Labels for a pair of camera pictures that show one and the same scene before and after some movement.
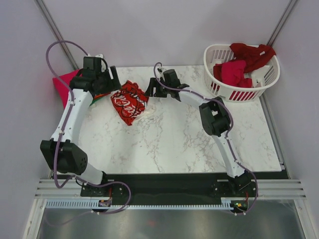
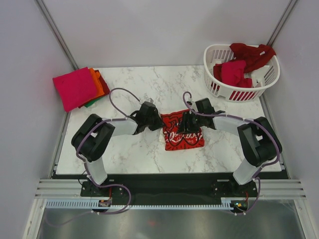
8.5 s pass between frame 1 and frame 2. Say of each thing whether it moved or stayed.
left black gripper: moved
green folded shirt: stayed
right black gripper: moved
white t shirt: moved
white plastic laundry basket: stayed
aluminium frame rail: stayed
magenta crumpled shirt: stayed
